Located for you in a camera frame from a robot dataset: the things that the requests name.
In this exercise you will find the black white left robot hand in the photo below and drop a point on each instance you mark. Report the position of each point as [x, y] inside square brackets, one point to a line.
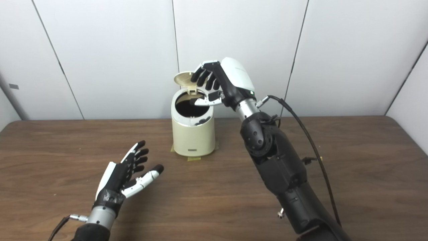
[115, 180]

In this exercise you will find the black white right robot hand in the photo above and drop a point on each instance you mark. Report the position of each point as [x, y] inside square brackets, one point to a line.
[230, 83]

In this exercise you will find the round cream bin lid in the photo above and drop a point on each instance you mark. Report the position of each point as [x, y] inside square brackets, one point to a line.
[183, 79]

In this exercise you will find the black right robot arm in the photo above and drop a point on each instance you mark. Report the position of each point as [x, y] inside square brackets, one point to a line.
[281, 167]

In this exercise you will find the cream-colored bin body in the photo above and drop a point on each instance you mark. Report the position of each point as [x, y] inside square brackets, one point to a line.
[194, 139]

